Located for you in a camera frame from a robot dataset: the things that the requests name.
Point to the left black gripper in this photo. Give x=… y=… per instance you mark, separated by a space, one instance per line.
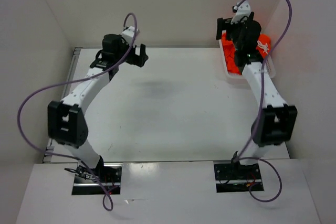
x=138 y=60

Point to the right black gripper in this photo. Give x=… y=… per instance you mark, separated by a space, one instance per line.
x=220 y=28

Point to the orange mesh shorts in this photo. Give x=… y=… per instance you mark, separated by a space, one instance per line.
x=263 y=46

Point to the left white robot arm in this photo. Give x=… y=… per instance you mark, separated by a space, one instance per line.
x=66 y=118

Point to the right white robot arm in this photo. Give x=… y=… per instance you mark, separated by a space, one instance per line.
x=275 y=119

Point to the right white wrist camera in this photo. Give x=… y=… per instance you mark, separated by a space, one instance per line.
x=240 y=12

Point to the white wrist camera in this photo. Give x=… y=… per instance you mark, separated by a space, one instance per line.
x=240 y=12
x=129 y=32

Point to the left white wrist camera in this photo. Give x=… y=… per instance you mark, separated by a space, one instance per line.
x=129 y=32

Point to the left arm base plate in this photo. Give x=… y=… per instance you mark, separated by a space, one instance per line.
x=85 y=184

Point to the aluminium table edge rail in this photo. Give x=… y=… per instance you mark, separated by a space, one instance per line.
x=51 y=143

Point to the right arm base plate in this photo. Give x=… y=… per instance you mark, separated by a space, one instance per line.
x=230 y=179

